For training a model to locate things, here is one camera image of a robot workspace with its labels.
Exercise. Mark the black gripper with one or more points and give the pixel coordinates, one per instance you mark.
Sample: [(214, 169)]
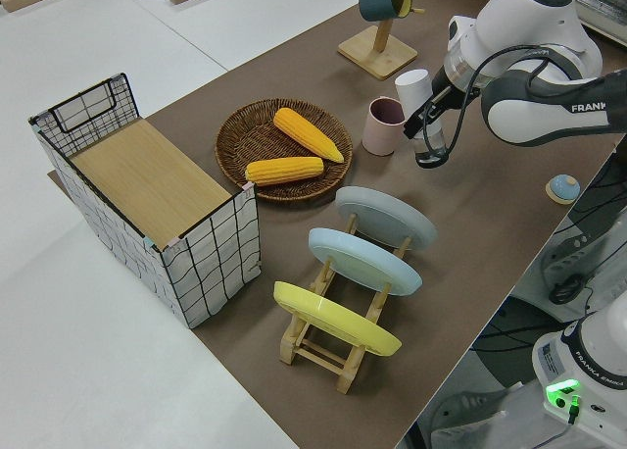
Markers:
[(448, 96)]

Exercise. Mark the white cup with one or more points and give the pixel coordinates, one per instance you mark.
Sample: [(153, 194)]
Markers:
[(414, 88)]

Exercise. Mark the pink mug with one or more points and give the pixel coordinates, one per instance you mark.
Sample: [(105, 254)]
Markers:
[(379, 135)]

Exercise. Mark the wooden mug tree stand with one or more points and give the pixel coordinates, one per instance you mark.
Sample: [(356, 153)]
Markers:
[(377, 57)]

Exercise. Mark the grey plate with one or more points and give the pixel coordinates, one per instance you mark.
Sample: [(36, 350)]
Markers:
[(387, 218)]

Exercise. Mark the yellow corn cob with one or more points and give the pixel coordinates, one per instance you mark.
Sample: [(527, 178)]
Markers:
[(306, 133), (284, 170)]

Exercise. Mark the brown table mat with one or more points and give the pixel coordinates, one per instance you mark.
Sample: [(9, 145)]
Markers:
[(490, 214)]

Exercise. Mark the dark teal mug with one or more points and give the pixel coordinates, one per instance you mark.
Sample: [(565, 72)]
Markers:
[(379, 0)]

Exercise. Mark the light blue plate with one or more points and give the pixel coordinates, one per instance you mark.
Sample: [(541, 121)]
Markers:
[(362, 263)]

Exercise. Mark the small blue bell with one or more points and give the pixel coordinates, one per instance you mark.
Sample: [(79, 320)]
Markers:
[(563, 188)]

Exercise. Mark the round wicker basket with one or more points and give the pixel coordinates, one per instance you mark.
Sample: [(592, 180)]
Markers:
[(245, 140)]

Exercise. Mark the yellow plate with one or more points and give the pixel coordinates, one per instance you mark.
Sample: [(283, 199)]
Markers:
[(333, 316)]

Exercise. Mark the white toaster oven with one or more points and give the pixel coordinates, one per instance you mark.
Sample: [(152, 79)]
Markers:
[(602, 8)]

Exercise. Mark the wooden plate rack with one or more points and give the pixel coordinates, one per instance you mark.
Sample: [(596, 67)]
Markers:
[(318, 358)]

